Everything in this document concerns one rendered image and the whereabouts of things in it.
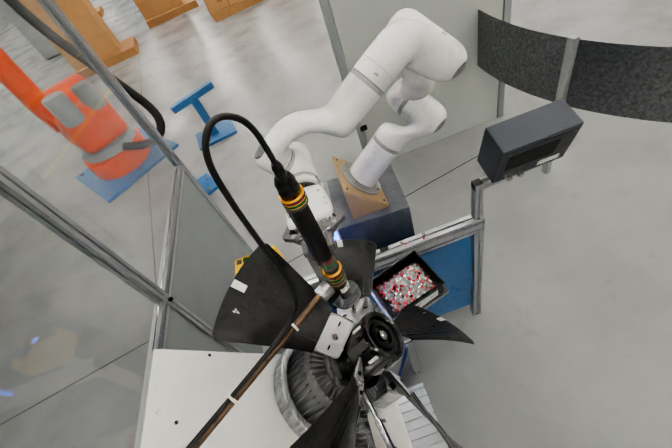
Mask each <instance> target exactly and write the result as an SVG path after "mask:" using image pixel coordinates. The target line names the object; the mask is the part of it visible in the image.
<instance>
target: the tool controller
mask: <svg viewBox="0 0 672 448"><path fill-rule="evenodd" d="M583 124H584V121H583V120H582V119H581V118H580V117H579V116H578V115H577V114H576V112H575V111H574V110H573V109H572V108H571V107H570V106H569V105H568V104H567V103H566V102H565V101H564V99H559V100H557V101H554V102H552V103H549V104H546V105H544V106H541V107H539V108H536V109H533V110H531V111H528V112H526V113H523V114H520V115H518V116H515V117H513V118H510V119H507V120H505V121H502V122H500V123H497V124H494V125H492V126H489V127H487V128H485V131H484V135H483V139H482V143H481V147H480V150H479V154H478V158H477V161H478V163H479V164H480V166H481V167H482V169H483V170H484V172H485V174H486V175H487V177H488V178H489V179H490V181H491V183H496V182H498V181H501V180H503V179H506V181H507V182H509V181H511V180H512V179H513V177H512V176H514V175H517V176H518V177H522V176H523V175H524V174H525V173H524V171H527V170H530V169H532V168H535V167H538V166H540V165H543V164H546V163H548V162H551V161H553V160H556V159H559V158H561V157H563V156H564V154H565V152H566V151H567V149H568V148H569V146H570V144H571V143H572V141H573V140H574V138H575V137H576V135H577V133H578V132H579V130H580V129H581V127H582V125H583Z"/></svg>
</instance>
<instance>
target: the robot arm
mask: <svg viewBox="0 0 672 448"><path fill-rule="evenodd" d="M466 63H467V52H466V50H465V48H464V46H463V45H462V44H461V43H460V42H459V41H458V40H457V39H455V38H454V37H453V36H451V35H450V34H448V33H447V32H446V31H444V30H443V29H442V28H440V27H439V26H437V25H436V24H435V23H433V22H432V21H431V20H429V19H428V18H427V17H425V16H424V15H422V14H421V13H419V12H418V11H416V10H414V9H410V8H405V9H402V10H399V11H398V12H396V13H395V14H393V15H392V17H391V18H390V20H389V21H388V22H387V25H386V27H385V28H384V29H383V30H382V31H381V32H380V33H379V34H378V36H377V37H376V38H375V39H374V41H373V42H372V43H371V44H370V46H369V47H368V48H367V50H366V51H365V52H364V54H363V55H362V56H361V58H360V59H359V60H358V62H357V63H356V64H355V66H354V67H353V68H352V70H351V71H350V72H349V74H348V75H347V76H346V78H345V79H344V80H343V82H342V83H341V85H340V86H339V87H338V89H337V90H336V91H335V93H334V94H333V95H332V97H331V98H330V100H329V101H328V102H327V103H326V104H325V105H324V106H322V107H320V108H317V109H308V110H302V111H297V112H294V113H292V114H289V115H287V116H285V117H284V118H282V119H281V120H280V121H278V122H277V123H276V124H275V126H274V127H273V128H272V129H271V130H270V131H269V133H268V134H267V135H266V137H265V138H264V139H265V141H266V142H267V144H268V145H269V147H270V149H271V151H272V152H273V154H274V156H275V158H276V159H277V160H278V161H280V162H281V163H282V165H283V167H284V168H285V170H287V171H289V172H291V173H292V174H294V176H295V178H296V180H297V181H298V183H299V184H301V185H302V186H303V188H304V190H305V192H306V194H307V196H308V199H309V201H308V205H309V207H310V209H311V211H312V213H313V215H314V217H315V219H316V221H317V223H318V225H319V227H320V229H321V231H322V233H323V232H324V235H325V238H326V242H327V245H328V247H329V249H330V251H331V253H332V254H336V253H335V250H334V247H336V242H335V239H334V236H335V234H334V233H335V232H336V230H337V229H338V227H339V224H341V223H342V222H343V221H344V220H345V219H346V217H345V214H344V213H343V212H341V211H339V210H337V209H336V208H334V207H333V206H332V203H331V201H330V199H329V197H328V195H327V193H326V192H325V190H324V189H323V188H324V184H323V183H321V182H320V179H319V176H318V173H317V170H316V167H315V164H314V161H313V158H312V155H311V152H310V149H309V148H308V146H307V145H305V144H304V143H301V142H293V141H294V140H295V139H296V138H298V137H300V136H302V135H305V134H309V133H323V134H328V135H331V136H335V137H339V138H345V137H347V136H348V135H350V134H351V133H352V132H353V131H354V130H355V128H356V127H357V126H358V125H359V123H360V122H361V121H362V120H363V119H364V117H365V116H366V115H367V114H368V112H369V111H370V110H371V109H372V108H373V106H374V105H375V104H376V103H377V101H378V100H379V99H380V98H381V97H382V95H383V94H384V93H385V92H386V90H387V89H388V88H389V87H390V85H391V84H392V83H393V82H394V80H395V79H396V78H397V77H398V75H399V74H400V73H402V78H401V79H399V80H398V81H396V82H395V83H394V84H393V85H392V86H391V87H390V88H389V89H388V92H387V94H386V101H387V103H388V105H389V107H390V108H391V109H392V110H393V111H395V112H396V113H397V114H398V115H399V116H401V117H402V118H403V119H404V120H405V121H407V122H408V123H409V125H408V126H399V125H396V124H393V123H383V124H382V125H381V126H380V127H379V128H378V129H377V131H376V132H375V134H374V135H373V136H372V138H371V139H370V141H369V142H368V144H367V145H366V146H365V148H364V149H363V151H362V152H361V154H360V155H359V156H358V158H357V159H356V161H355V162H344V163H343V164H342V166H341V172H342V175H343V176H344V178H345V179H346V180H347V182H348V183H349V184H351V185H352V186H353V187H354V188H356V189H357V190H359V191H361V192H363V193H365V194H368V195H377V194H378V193H379V192H380V191H381V185H380V183H379V181H378V179H379V178H380V177H381V175H382V174H383V173H384V172H385V170H386V169H387V168H388V166H389V165H390V164H391V163H392V161H393V160H394V159H395V157H396V156H397V155H398V154H399V152H400V151H401V150H402V149H403V147H404V146H405V145H406V144H407V143H408V142H410V141H411V140H413V139H416V138H419V137H423V136H427V135H431V134H433V133H435V132H438V131H439V130H440V129H441V128H442V127H443V125H444V124H445V121H446V118H447V113H446V110H445V108H444V107H443V106H442V105H441V104H440V103H439V102H438V101H437V100H436V99H434V98H433V97H432V96H431V95H429V93H430V92H431V90H432V89H433V86H434V84H435V81H438V82H446V81H450V80H452V79H454V78H456V77H457V76H458V75H459V74H460V73H461V72H462V71H463V69H464V68H465V66H466ZM254 160H255V163H256V164H257V166H258V167H260V168H261V169H263V170H264V171H266V172H268V173H270V174H272V175H274V173H273V171H272V169H271V162H270V160H269V158H268V156H267V155H266V153H265V151H264V150H263V148H262V147H261V145H259V147H258V148H257V150H256V153H255V156H254ZM274 176H275V175H274ZM286 219H287V227H286V230H285V232H284V234H283V236H282V239H283V240H284V242H289V243H292V242H293V243H295V244H297V245H300V246H302V250H303V254H304V257H305V258H309V260H310V262H311V263H312V262H314V257H313V255H312V253H311V252H310V250H309V248H308V247H307V245H306V243H305V241H304V240H303V238H302V236H301V235H300V233H299V231H298V230H297V228H296V226H295V224H294V223H293V221H292V219H291V218H290V216H289V214H288V213H287V211H286Z"/></svg>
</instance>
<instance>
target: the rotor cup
mask: <svg viewBox="0 0 672 448"><path fill-rule="evenodd" d="M359 326H360V329H359V330H358V331H357V332H356V333H354V334H353V331H354V330H355V329H356V328H358V327H359ZM380 331H384V332H385V333H386V334H387V339H383V338H381V336H380ZM404 347H405V346H404V340H403V337H402V334H401V332H400V330H399V329H398V327H397V326H396V324H395V323H394V322H393V321H392V320H391V319H390V318H389V317H387V316H386V315H384V314H382V313H380V312H376V311H372V312H369V313H366V314H365V315H364V316H363V317H362V318H361V319H360V320H359V321H358V322H356V323H355V324H354V325H353V328H352V330H351V332H350V334H349V337H348V339H347V341H346V343H345V346H344V348H343V350H342V352H341V355H340V357H339V358H337V359H334V358H332V357H329V356H328V358H329V362H330V365H331V368H332V370H333V372H334V373H335V375H336V376H337V378H338V379H339V380H340V381H341V382H342V383H343V384H344V385H345V386H346V385H347V384H348V383H349V381H350V378H351V377H352V373H353V370H354V366H355V363H356V360H357V356H358V355H360V357H361V359H362V367H363V378H364V388H363V392H365V391H368V390H370V389H371V388H372V387H374V386H375V385H376V384H377V382H378V381H379V378H380V374H381V373H382V372H383V371H385V370H386V369H387V368H389V367H390V366H391V365H393V364H394V363H395V362H396V361H398V360H399V359H400V358H401V357H402V355H403V353H404ZM375 356H377V357H378V359H376V360H375V361H374V362H373V363H371V364H369V363H368V361H370V360H371V359H372V358H373V357H375Z"/></svg>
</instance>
